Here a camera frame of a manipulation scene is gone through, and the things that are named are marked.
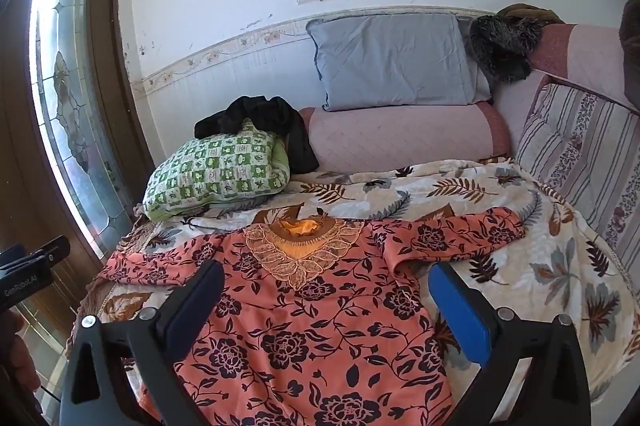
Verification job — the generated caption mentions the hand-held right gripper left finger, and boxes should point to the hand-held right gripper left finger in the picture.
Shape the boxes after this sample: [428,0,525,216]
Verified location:
[59,259,226,426]

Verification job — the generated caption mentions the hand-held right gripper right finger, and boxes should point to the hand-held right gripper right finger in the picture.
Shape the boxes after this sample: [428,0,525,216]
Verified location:
[428,262,592,426]

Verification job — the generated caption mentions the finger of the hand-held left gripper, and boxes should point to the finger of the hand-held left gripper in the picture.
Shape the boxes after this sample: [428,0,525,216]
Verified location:
[0,235,71,273]

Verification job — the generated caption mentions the orange floral blouse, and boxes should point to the orange floral blouse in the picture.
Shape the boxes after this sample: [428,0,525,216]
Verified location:
[95,206,528,426]

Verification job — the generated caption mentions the person's left hand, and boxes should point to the person's left hand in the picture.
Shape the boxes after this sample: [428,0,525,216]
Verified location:
[6,309,43,401]

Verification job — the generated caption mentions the leaf print blanket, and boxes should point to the leaf print blanket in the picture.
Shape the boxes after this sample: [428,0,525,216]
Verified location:
[75,159,636,426]

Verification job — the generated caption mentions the green checkered pillow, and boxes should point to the green checkered pillow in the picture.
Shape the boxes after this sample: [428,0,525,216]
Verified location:
[142,119,293,222]

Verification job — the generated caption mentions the wooden door with stained glass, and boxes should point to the wooden door with stained glass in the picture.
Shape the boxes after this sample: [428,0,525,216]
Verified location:
[0,0,163,426]

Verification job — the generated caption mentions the pink quilted sofa armrest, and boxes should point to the pink quilted sofa armrest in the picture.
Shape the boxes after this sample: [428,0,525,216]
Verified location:
[299,101,511,172]

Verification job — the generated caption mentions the black garment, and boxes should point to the black garment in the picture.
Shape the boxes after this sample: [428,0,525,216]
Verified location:
[194,95,321,174]

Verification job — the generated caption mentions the striped floral cushion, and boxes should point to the striped floral cushion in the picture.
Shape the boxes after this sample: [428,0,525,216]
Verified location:
[515,84,640,267]

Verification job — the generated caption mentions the grey pillow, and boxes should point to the grey pillow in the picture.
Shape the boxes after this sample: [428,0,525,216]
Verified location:
[305,12,493,112]

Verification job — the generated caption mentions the dark fur garment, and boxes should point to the dark fur garment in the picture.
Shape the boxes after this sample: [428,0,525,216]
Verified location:
[469,14,543,83]

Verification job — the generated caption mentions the pink quilted sofa backrest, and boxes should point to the pink quilted sofa backrest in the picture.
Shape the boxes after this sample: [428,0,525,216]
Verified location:
[492,22,640,157]

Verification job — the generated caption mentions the olive brown cloth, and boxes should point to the olive brown cloth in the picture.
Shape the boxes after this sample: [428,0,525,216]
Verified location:
[496,4,566,27]

